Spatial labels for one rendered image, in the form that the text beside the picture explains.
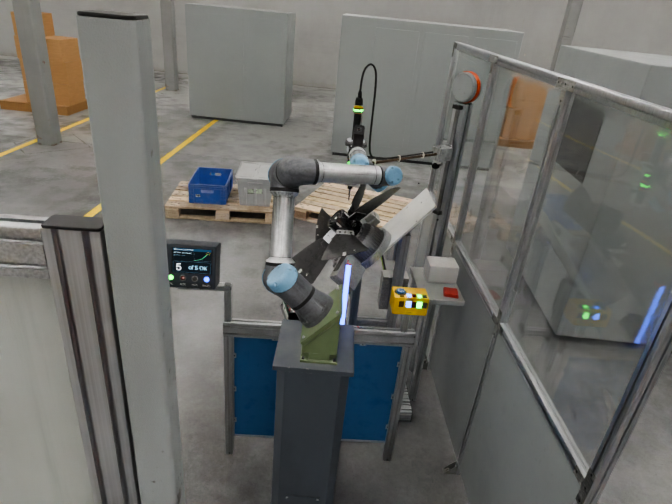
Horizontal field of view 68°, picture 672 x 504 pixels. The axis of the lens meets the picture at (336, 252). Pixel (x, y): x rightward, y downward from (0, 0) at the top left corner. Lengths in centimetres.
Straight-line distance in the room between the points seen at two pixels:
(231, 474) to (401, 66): 633
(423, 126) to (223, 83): 387
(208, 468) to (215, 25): 806
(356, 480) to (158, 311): 237
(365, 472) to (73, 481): 218
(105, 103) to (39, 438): 49
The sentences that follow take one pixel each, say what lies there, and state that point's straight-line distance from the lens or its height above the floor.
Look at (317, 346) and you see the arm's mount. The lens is 188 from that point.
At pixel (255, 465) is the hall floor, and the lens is 289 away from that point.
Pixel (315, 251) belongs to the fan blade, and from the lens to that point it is 260.
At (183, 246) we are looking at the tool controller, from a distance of 219.
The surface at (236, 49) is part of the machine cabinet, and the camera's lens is 969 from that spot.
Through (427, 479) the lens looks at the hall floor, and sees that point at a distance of 295.
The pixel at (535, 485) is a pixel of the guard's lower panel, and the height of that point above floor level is 71.
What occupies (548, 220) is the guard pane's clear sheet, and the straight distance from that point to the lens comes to 205.
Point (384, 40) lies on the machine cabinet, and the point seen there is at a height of 177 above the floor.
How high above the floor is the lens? 223
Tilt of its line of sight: 27 degrees down
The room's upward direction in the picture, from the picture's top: 6 degrees clockwise
